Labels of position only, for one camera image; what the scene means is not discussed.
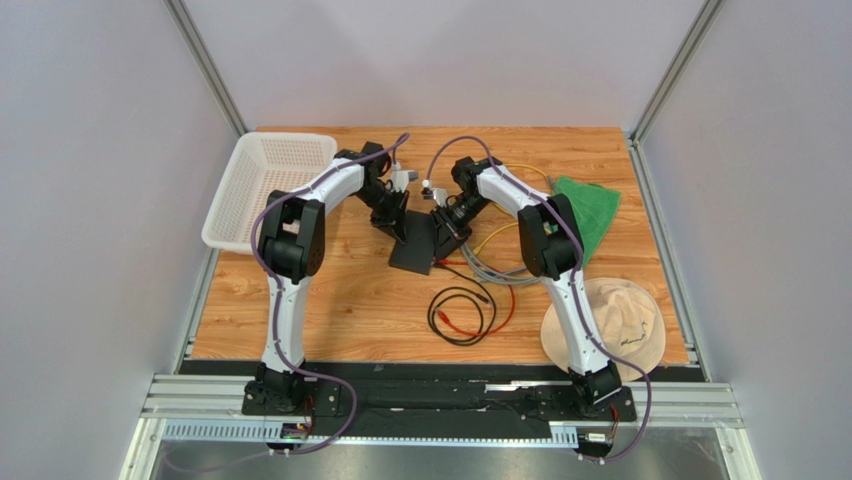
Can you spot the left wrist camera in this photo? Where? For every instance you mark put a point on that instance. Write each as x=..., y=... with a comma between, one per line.
x=400, y=178

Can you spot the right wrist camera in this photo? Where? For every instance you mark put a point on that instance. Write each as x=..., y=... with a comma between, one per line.
x=436, y=194

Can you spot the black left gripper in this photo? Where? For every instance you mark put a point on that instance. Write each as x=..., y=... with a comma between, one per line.
x=394, y=222

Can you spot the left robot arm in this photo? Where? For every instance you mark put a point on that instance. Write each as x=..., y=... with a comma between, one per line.
x=287, y=240

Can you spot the yellow ethernet cable port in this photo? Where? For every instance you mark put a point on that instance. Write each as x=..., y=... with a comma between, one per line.
x=529, y=168
x=491, y=236

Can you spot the beige bucket hat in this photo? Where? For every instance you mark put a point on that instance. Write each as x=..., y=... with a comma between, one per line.
x=630, y=323

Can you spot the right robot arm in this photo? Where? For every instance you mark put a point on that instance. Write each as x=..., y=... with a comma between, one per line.
x=552, y=251

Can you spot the aluminium frame rail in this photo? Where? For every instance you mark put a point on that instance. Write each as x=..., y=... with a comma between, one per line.
x=208, y=408

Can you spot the green cloth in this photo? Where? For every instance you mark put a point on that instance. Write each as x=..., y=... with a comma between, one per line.
x=595, y=208

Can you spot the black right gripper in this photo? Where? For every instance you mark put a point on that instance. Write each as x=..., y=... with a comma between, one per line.
x=444, y=220

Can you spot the black network switch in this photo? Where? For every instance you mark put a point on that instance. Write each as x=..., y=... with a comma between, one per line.
x=417, y=253

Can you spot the white plastic basket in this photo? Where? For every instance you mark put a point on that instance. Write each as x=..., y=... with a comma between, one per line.
x=261, y=163

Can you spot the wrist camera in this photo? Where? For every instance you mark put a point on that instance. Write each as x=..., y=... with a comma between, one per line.
x=400, y=178
x=436, y=194

